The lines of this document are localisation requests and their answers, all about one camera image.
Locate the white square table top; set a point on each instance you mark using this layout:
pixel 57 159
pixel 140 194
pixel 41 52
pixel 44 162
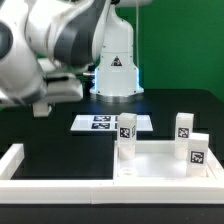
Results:
pixel 153 159

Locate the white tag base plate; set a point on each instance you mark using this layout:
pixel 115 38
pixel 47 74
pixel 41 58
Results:
pixel 109 122

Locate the white U-shaped obstacle fence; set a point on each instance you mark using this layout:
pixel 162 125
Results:
pixel 190 190

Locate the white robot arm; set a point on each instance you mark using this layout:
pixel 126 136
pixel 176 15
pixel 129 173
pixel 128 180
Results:
pixel 43 43

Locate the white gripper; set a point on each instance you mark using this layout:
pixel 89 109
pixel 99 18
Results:
pixel 63 87

